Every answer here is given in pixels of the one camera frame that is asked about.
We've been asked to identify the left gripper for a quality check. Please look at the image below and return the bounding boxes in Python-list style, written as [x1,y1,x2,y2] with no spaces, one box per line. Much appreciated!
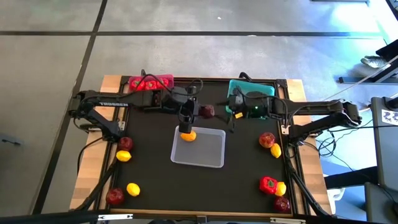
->
[177,96,201,134]

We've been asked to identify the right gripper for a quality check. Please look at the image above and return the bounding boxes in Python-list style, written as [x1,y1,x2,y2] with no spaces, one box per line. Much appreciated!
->
[214,93,249,133]

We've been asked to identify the orange citrus fruit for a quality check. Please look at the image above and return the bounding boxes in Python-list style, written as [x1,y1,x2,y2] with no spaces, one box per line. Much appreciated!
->
[180,130,198,142]

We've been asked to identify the dark red apple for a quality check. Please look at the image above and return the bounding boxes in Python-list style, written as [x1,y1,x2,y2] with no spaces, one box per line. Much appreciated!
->
[198,104,216,119]
[117,136,134,152]
[105,187,126,206]
[273,196,291,214]

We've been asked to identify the red yellow apple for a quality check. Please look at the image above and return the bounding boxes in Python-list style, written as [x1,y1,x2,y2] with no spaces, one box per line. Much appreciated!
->
[258,131,277,149]

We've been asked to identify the yellow lemon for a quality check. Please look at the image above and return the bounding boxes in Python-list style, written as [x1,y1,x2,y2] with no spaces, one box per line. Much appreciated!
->
[115,149,132,163]
[270,142,282,159]
[274,181,287,197]
[126,182,141,197]

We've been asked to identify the teal plastic bin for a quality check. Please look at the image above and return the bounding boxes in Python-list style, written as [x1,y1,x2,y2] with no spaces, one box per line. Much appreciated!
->
[226,78,276,121]

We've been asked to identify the clear plastic bin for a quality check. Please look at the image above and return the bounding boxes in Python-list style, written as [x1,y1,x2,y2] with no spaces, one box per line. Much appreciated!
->
[170,125,227,169]

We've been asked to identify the pink plastic bin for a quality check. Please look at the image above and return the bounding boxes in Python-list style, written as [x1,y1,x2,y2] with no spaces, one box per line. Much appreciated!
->
[128,73,175,93]

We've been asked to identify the black table mat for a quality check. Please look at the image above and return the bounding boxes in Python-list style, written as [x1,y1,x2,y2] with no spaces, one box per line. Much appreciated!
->
[111,79,293,215]

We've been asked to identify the black stand leg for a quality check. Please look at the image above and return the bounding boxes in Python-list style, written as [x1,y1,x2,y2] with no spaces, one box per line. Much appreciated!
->
[338,60,398,85]

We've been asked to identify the white floor object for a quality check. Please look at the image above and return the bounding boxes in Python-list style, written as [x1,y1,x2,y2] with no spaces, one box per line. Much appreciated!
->
[328,187,346,205]

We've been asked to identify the black floor beam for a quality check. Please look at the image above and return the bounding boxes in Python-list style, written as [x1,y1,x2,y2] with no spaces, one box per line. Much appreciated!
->
[323,166,387,190]

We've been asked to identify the grey shoe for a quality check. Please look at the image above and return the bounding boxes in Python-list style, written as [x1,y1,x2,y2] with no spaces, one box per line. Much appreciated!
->
[359,55,390,69]

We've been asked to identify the grey equipment cart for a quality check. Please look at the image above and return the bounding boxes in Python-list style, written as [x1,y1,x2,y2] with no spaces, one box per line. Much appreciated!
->
[371,95,398,191]

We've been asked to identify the black overhead bar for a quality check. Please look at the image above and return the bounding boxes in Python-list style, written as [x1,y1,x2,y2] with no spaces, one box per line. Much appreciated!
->
[0,210,105,224]

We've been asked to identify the black furniture piece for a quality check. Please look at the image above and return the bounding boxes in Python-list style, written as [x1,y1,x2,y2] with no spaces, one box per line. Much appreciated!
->
[375,39,398,62]

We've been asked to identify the small dark floor object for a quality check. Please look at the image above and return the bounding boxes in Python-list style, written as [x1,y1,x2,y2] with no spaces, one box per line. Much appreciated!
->
[1,138,23,147]

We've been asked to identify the grey cabinet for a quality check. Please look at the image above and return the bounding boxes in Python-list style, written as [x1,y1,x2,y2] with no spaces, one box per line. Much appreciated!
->
[364,181,398,224]

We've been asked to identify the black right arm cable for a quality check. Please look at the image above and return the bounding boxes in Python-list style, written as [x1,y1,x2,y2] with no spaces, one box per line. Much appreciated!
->
[233,87,292,127]

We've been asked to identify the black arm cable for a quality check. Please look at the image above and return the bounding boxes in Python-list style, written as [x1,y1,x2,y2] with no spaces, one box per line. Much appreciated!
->
[132,73,205,98]
[233,87,292,127]

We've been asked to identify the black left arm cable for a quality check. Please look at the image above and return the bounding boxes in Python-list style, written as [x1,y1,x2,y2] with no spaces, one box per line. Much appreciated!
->
[132,73,205,98]

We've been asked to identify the coiled black floor cable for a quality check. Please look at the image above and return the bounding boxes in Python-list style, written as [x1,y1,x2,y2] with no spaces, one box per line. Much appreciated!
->
[317,130,355,172]

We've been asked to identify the black table cable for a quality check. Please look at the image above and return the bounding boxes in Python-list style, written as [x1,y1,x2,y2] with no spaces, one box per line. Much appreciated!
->
[76,136,105,177]

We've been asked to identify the silver frame bracket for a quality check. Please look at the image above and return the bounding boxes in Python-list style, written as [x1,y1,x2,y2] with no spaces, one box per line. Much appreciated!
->
[97,213,134,222]
[269,217,307,224]

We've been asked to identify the white floor cable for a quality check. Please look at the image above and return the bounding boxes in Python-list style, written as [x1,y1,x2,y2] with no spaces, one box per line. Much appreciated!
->
[323,55,398,101]

